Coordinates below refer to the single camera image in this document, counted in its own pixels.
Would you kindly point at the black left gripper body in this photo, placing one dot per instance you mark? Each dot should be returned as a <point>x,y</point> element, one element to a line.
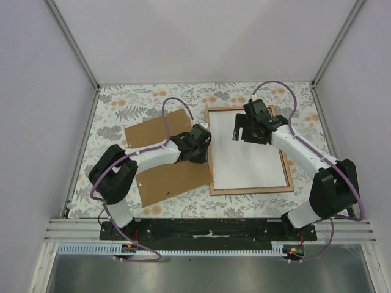
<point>200,157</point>

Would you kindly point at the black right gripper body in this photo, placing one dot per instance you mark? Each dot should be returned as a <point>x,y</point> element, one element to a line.
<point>248,134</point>

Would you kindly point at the printed pier photo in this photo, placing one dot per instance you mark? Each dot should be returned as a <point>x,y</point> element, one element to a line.
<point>247,152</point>

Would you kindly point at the brown cardboard backing board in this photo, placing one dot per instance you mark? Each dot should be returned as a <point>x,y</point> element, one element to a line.
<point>166,181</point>

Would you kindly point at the wooden picture frame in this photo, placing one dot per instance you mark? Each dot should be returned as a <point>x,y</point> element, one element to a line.
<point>288,180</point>

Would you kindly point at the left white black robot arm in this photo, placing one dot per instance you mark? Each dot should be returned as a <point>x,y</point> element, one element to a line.
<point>114,173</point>

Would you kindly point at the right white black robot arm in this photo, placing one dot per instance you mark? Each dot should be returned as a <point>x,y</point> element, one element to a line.
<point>334,182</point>

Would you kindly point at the floral patterned table mat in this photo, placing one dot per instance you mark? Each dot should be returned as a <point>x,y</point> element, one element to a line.
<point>121,106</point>

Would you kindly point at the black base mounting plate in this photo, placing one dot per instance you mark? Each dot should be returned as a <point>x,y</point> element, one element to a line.
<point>214,233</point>

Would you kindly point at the white slotted cable duct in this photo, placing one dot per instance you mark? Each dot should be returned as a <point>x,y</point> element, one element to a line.
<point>119,249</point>

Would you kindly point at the aluminium front rail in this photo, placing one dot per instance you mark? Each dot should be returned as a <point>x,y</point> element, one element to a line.
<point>88,231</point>

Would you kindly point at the right aluminium corner post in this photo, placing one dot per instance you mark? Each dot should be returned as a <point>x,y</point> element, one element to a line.
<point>336,44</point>

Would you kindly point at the aluminium corner post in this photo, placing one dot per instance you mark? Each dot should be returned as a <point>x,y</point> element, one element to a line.
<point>71,41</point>
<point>336,44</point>

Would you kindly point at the left aluminium corner post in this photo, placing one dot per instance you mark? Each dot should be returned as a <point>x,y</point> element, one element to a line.
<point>71,41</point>

